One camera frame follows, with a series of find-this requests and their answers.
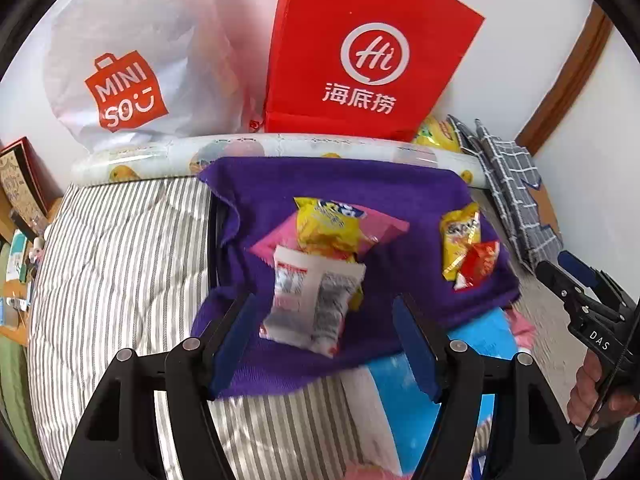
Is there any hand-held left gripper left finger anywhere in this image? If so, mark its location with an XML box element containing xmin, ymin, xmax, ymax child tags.
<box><xmin>60</xmin><ymin>290</ymin><xmax>258</xmax><ymax>480</ymax></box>

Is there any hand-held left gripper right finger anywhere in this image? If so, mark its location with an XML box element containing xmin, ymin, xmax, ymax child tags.
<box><xmin>392</xmin><ymin>294</ymin><xmax>586</xmax><ymax>480</ymax></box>

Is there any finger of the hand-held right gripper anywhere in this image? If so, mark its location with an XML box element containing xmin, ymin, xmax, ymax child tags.
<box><xmin>557</xmin><ymin>251</ymin><xmax>626</xmax><ymax>306</ymax></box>
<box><xmin>536</xmin><ymin>260</ymin><xmax>596</xmax><ymax>321</ymax></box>

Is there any red candy packet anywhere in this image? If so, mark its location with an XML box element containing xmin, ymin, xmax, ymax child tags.
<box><xmin>452</xmin><ymin>240</ymin><xmax>501</xmax><ymax>291</ymax></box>

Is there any pink white snack packet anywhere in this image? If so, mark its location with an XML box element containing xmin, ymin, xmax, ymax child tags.
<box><xmin>259</xmin><ymin>246</ymin><xmax>366</xmax><ymax>358</ymax></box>

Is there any yellow candy packet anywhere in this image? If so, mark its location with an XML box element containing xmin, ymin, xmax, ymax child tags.
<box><xmin>440</xmin><ymin>202</ymin><xmax>483</xmax><ymax>281</ymax></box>

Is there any pink foil snack packet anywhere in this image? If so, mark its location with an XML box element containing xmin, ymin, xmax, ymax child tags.
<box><xmin>250</xmin><ymin>202</ymin><xmax>408</xmax><ymax>266</ymax></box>

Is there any purple towel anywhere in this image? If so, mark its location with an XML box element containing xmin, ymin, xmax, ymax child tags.
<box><xmin>190</xmin><ymin>156</ymin><xmax>521</xmax><ymax>400</ymax></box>

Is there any yellow snack packet blue logo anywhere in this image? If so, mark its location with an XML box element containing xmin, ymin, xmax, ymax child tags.
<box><xmin>293</xmin><ymin>196</ymin><xmax>371</xmax><ymax>261</ymax></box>

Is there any person's right hand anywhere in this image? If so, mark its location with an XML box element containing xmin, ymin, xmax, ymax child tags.
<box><xmin>567</xmin><ymin>350</ymin><xmax>640</xmax><ymax>426</ymax></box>

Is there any pink swirl snack packet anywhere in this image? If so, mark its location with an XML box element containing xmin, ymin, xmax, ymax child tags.
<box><xmin>502</xmin><ymin>305</ymin><xmax>538</xmax><ymax>348</ymax></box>

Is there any blue tissue pack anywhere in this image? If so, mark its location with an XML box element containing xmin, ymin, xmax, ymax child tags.
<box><xmin>340</xmin><ymin>305</ymin><xmax>518</xmax><ymax>476</ymax></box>

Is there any folded grey checked cloth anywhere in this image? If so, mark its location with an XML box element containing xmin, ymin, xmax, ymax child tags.
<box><xmin>445</xmin><ymin>114</ymin><xmax>563</xmax><ymax>276</ymax></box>

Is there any striped mattress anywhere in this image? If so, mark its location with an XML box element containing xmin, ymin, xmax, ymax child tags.
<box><xmin>27</xmin><ymin>177</ymin><xmax>576</xmax><ymax>480</ymax></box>

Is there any yellow green snack packet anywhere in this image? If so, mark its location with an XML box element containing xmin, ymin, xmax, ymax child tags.
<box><xmin>412</xmin><ymin>115</ymin><xmax>463</xmax><ymax>153</ymax></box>

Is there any rolled printed mat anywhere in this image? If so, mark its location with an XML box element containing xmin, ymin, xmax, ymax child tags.
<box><xmin>70</xmin><ymin>132</ymin><xmax>488</xmax><ymax>191</ymax></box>

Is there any wooden nightstand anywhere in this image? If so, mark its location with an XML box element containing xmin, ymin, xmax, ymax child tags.
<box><xmin>0</xmin><ymin>195</ymin><xmax>63</xmax><ymax>346</ymax></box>

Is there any teal white box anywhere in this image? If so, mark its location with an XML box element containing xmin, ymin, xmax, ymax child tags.
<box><xmin>5</xmin><ymin>230</ymin><xmax>28</xmax><ymax>281</ymax></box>

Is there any brown patterned book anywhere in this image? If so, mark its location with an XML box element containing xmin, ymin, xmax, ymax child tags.
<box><xmin>0</xmin><ymin>136</ymin><xmax>51</xmax><ymax>233</ymax></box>

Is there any red paper bag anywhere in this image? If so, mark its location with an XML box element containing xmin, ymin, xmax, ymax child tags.
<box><xmin>263</xmin><ymin>0</ymin><xmax>486</xmax><ymax>143</ymax></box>

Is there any white plastic bag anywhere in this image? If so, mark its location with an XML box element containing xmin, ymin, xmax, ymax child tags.
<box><xmin>42</xmin><ymin>0</ymin><xmax>266</xmax><ymax>148</ymax></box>

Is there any brown wooden door frame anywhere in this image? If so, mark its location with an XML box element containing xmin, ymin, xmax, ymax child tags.
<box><xmin>515</xmin><ymin>2</ymin><xmax>613</xmax><ymax>156</ymax></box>

